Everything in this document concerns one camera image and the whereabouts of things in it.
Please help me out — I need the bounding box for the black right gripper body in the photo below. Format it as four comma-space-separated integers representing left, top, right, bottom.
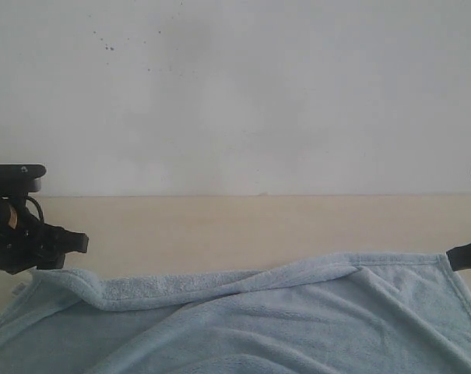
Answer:
446, 242, 471, 272

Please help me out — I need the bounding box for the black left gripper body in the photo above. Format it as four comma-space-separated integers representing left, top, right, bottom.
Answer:
0, 196, 89, 273

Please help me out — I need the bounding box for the light blue terry towel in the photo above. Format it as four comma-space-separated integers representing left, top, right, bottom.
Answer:
0, 253, 471, 373

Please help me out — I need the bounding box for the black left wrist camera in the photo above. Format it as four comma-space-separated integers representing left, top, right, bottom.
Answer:
0, 164, 47, 197

